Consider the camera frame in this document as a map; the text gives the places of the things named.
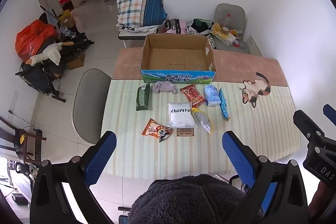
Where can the wooden chair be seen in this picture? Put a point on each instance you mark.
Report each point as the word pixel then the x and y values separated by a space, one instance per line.
pixel 29 140

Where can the clear plastic bottle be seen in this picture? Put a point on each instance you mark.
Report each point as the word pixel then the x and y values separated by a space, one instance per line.
pixel 227 20

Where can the small brown cardboard box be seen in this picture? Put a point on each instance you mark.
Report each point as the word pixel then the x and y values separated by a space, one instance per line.
pixel 76 61

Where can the red snack packet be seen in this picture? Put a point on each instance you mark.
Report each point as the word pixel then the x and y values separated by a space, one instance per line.
pixel 193 95

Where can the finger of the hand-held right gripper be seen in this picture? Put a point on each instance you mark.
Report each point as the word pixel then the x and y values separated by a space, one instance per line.
pixel 330 112
pixel 305 123

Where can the plaid and blue quilt bundle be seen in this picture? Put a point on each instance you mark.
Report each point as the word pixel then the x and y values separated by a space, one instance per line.
pixel 134 1

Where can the white folding bed frame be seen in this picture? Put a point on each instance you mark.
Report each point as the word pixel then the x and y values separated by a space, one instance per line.
pixel 131 36

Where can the yellow wrapped package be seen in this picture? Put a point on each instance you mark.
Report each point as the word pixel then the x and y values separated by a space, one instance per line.
pixel 223 35

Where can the light blue tissue pack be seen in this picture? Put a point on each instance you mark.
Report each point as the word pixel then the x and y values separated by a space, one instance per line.
pixel 212 95

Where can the black white patterned bag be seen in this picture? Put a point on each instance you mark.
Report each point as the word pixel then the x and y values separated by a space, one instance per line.
pixel 199 27

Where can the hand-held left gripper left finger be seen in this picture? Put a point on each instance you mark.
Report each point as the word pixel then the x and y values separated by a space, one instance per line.
pixel 101 155

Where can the black stroller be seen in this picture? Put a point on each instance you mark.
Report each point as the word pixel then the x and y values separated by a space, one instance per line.
pixel 39 79

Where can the yellow paper bag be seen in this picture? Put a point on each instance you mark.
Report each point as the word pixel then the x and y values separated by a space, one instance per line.
pixel 67 18

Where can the white goose plush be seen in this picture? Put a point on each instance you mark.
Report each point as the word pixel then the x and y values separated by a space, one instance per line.
pixel 51 53

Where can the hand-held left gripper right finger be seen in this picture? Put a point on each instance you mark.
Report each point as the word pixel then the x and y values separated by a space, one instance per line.
pixel 239 158

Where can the slim blue wipes packet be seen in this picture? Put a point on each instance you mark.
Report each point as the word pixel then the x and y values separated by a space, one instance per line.
pixel 224 106

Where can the white leaning panel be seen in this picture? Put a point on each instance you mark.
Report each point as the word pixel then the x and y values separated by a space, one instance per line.
pixel 254 45

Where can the green snack packet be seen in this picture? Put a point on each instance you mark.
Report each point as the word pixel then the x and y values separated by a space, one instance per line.
pixel 143 98

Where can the striped pink cat table mat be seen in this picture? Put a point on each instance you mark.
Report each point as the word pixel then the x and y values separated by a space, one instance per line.
pixel 262 121

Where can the yellow bagged steel scrubber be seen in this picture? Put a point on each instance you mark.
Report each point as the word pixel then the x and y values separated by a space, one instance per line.
pixel 203 121

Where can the cluttered grey cushioned chair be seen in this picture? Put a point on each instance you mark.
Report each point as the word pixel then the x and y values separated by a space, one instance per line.
pixel 231 10

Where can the orange panda snack packet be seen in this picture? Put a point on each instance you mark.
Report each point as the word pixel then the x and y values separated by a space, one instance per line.
pixel 155 129

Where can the pink suitcase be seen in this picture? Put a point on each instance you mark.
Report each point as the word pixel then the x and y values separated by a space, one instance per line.
pixel 174 26

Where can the plain grey chair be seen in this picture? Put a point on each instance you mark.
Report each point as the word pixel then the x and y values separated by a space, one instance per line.
pixel 89 103

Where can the grey sock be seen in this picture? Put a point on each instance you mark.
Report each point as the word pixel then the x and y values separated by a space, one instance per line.
pixel 164 87

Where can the brown mat label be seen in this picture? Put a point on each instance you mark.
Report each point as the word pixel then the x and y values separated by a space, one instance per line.
pixel 185 132

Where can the dark fleece garment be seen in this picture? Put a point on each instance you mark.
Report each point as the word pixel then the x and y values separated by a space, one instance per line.
pixel 183 200

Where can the orange plastic bag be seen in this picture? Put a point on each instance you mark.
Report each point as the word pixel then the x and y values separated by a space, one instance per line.
pixel 31 40

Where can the wall power outlet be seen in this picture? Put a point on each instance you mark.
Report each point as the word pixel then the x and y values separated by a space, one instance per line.
pixel 13 102

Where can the white pillow pack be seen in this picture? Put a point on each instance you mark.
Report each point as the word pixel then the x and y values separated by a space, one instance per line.
pixel 181 113

